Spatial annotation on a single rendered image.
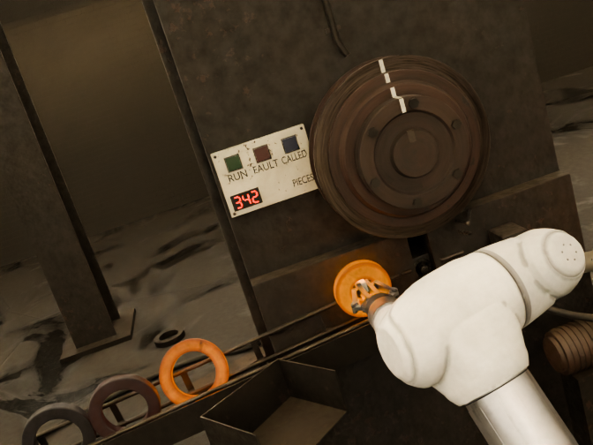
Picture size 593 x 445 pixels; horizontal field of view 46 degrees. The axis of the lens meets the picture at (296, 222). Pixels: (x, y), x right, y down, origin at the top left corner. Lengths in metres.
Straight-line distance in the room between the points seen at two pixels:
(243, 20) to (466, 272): 1.08
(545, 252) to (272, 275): 1.05
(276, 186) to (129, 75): 6.01
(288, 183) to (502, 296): 1.00
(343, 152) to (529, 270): 0.81
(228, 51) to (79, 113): 6.08
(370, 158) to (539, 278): 0.77
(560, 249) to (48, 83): 7.18
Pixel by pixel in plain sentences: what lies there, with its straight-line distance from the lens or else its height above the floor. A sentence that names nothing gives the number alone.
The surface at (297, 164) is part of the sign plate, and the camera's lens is 1.88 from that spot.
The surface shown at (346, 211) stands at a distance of 1.79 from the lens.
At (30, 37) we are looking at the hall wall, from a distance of 7.94.
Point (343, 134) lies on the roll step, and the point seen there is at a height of 1.20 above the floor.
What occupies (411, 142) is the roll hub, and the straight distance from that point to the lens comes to 1.71.
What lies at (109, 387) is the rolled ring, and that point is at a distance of 1.92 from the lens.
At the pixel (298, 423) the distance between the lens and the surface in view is 1.75.
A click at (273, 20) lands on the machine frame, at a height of 1.52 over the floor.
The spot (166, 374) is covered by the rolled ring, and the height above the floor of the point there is 0.73.
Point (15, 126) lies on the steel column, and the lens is 4.35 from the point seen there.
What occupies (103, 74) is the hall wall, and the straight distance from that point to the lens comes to 7.83.
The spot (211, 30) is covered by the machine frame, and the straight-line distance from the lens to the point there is 1.86.
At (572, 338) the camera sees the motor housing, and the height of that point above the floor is 0.52.
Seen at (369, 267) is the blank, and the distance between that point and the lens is 1.86.
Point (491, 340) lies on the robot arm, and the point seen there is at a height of 1.03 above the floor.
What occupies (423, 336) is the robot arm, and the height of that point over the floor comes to 1.06.
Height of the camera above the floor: 1.49
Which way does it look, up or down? 15 degrees down
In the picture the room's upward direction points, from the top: 18 degrees counter-clockwise
